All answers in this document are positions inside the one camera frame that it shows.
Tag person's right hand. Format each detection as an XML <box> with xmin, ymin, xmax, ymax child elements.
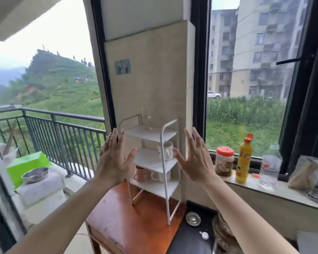
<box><xmin>172</xmin><ymin>127</ymin><xmax>218</xmax><ymax>184</ymax></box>

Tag person's left hand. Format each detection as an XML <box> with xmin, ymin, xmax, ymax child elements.
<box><xmin>92</xmin><ymin>128</ymin><xmax>137</xmax><ymax>187</ymax></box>

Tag person's right forearm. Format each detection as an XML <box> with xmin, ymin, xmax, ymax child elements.
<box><xmin>200</xmin><ymin>179</ymin><xmax>300</xmax><ymax>254</ymax></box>

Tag person's left forearm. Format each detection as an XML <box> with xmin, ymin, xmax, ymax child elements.
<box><xmin>4</xmin><ymin>179</ymin><xmax>123</xmax><ymax>254</ymax></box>

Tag tall white mug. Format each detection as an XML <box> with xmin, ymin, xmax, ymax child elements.
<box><xmin>158</xmin><ymin>141</ymin><xmax>174</xmax><ymax>161</ymax></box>

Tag pink mug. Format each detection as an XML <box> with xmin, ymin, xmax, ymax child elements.
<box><xmin>135</xmin><ymin>167</ymin><xmax>151</xmax><ymax>183</ymax></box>

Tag white three-tier shelf rack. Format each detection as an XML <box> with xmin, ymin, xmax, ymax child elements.
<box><xmin>118</xmin><ymin>114</ymin><xmax>182</xmax><ymax>226</ymax></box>

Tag short white mug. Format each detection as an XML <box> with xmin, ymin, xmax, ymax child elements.
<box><xmin>151</xmin><ymin>170</ymin><xmax>172</xmax><ymax>183</ymax></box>

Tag clear drinking glass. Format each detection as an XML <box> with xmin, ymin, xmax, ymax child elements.
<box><xmin>141</xmin><ymin>108</ymin><xmax>153</xmax><ymax>130</ymax></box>

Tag red-lidded plastic jar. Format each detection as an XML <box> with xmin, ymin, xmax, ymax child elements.
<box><xmin>215</xmin><ymin>146</ymin><xmax>235</xmax><ymax>177</ymax></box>

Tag brown wooden table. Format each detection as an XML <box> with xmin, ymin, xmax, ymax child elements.
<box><xmin>85</xmin><ymin>180</ymin><xmax>187</xmax><ymax>254</ymax></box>

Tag yellow bottle with red cap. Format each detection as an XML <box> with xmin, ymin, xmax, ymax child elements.
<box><xmin>236</xmin><ymin>134</ymin><xmax>254</xmax><ymax>183</ymax></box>

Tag black stovetop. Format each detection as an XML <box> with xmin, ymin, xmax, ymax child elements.
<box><xmin>166</xmin><ymin>200</ymin><xmax>220</xmax><ymax>254</ymax></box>

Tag dark metal balcony railing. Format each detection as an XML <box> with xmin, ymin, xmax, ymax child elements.
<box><xmin>0</xmin><ymin>108</ymin><xmax>107</xmax><ymax>180</ymax></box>

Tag clear plastic bottle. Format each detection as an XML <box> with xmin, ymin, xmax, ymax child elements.
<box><xmin>258</xmin><ymin>144</ymin><xmax>282</xmax><ymax>188</ymax></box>

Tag white foam box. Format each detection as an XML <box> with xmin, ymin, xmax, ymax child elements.
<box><xmin>16</xmin><ymin>170</ymin><xmax>67</xmax><ymax>209</ymax></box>

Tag metal bowl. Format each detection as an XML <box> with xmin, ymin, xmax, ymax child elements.
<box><xmin>21</xmin><ymin>167</ymin><xmax>49</xmax><ymax>185</ymax></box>

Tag green box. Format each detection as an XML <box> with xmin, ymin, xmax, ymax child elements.
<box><xmin>7</xmin><ymin>151</ymin><xmax>52</xmax><ymax>190</ymax></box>

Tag clear plastic bag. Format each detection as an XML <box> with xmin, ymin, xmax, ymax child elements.
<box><xmin>288</xmin><ymin>155</ymin><xmax>318</xmax><ymax>190</ymax></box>

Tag grey apartment building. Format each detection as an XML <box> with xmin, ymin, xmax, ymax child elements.
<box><xmin>208</xmin><ymin>0</ymin><xmax>308</xmax><ymax>99</ymax></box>

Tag black window frame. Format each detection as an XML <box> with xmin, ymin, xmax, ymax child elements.
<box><xmin>191</xmin><ymin>0</ymin><xmax>318</xmax><ymax>181</ymax></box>

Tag metal wall hook plate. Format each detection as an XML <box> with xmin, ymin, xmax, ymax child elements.
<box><xmin>114</xmin><ymin>59</ymin><xmax>131</xmax><ymax>75</ymax></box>

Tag black window handle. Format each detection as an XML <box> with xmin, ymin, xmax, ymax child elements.
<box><xmin>276</xmin><ymin>55</ymin><xmax>314</xmax><ymax>66</ymax></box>

